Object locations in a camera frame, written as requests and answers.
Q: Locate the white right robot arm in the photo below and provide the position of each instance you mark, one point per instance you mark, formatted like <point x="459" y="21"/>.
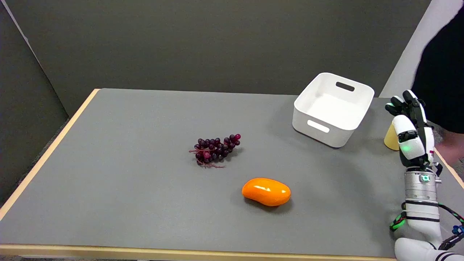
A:
<point x="420" y="214"/>

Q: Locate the purple grape bunch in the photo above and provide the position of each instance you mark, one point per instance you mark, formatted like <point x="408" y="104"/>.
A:
<point x="215" y="149"/>

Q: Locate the white plastic storage bin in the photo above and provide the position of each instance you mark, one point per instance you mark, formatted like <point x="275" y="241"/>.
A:
<point x="332" y="108"/>

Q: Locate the pale yellow cup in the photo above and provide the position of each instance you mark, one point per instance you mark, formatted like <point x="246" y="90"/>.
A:
<point x="391" y="138"/>

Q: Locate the person in black clothing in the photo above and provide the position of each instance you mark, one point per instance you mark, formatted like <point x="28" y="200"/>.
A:
<point x="443" y="83"/>

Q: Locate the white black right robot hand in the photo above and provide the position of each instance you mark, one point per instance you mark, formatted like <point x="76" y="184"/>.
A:
<point x="410" y="139"/>

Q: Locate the orange mango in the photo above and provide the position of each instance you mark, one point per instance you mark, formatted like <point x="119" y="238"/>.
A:
<point x="266" y="191"/>

